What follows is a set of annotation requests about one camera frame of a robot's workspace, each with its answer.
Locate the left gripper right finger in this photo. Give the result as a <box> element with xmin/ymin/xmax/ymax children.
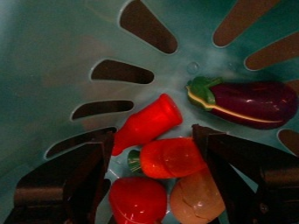
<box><xmin>191</xmin><ymin>123</ymin><xmax>299</xmax><ymax>224</ymax></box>

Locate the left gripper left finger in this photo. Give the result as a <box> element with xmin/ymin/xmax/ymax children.
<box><xmin>4</xmin><ymin>132</ymin><xmax>117</xmax><ymax>224</ymax></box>

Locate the glossy red toy fruit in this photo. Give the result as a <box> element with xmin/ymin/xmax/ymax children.
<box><xmin>107</xmin><ymin>176</ymin><xmax>169</xmax><ymax>224</ymax></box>

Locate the orange toy vegetable green stem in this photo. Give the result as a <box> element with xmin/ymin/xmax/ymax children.
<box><xmin>127</xmin><ymin>137</ymin><xmax>208</xmax><ymax>179</ymax></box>

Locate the purple toy eggplant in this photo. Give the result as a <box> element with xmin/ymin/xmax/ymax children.
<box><xmin>184</xmin><ymin>76</ymin><xmax>299</xmax><ymax>130</ymax></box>

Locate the teal basket orange rim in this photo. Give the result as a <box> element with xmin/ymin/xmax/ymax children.
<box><xmin>0</xmin><ymin>0</ymin><xmax>299</xmax><ymax>224</ymax></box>

